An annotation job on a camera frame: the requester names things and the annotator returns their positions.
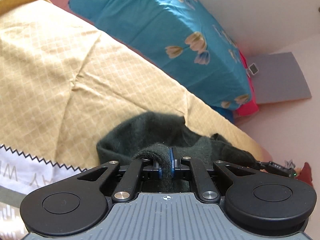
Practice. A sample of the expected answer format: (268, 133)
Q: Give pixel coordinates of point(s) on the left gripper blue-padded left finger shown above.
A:
(149, 170)

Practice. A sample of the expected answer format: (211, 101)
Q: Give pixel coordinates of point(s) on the small white digital clock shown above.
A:
(252, 69)

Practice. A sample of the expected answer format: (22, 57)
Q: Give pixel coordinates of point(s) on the yellow and beige patterned bedsheet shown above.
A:
(64, 85)

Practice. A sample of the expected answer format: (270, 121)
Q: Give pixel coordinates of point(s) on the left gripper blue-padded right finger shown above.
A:
(193, 170)

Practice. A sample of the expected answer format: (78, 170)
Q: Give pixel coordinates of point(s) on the dark green knit sweater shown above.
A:
(152, 135)

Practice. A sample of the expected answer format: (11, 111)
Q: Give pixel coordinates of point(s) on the blue floral folded quilt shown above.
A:
(181, 38)

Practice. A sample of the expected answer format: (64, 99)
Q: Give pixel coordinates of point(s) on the grey wooden headboard panel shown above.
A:
(279, 79)

